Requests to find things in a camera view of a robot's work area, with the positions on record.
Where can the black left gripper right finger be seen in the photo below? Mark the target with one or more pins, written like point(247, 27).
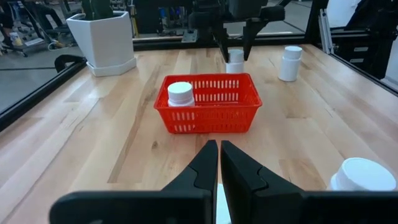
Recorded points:
point(255, 199)

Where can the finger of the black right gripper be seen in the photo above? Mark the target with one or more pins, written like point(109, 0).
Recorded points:
point(248, 37)
point(224, 43)

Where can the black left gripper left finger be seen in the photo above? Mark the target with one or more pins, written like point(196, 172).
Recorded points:
point(186, 199)

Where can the white plastic pill bottle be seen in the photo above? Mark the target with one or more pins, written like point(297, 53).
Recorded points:
point(289, 67)
point(220, 205)
point(360, 174)
point(235, 63)
point(180, 93)

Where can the red plastic basket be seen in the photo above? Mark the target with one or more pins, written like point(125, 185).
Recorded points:
point(217, 121)

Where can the silver aluminium extrusion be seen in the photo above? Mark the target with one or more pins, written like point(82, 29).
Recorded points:
point(324, 31)

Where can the white hexagonal planter pot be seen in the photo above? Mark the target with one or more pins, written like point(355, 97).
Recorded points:
point(102, 40)

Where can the white planter saucer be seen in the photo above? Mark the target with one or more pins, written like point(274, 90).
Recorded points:
point(112, 71)

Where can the green cactus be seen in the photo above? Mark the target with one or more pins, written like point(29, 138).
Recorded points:
point(98, 9)

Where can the black drawer cabinet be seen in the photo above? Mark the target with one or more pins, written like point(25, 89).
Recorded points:
point(373, 37)

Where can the black corner bracket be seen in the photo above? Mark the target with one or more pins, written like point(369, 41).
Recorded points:
point(66, 59)

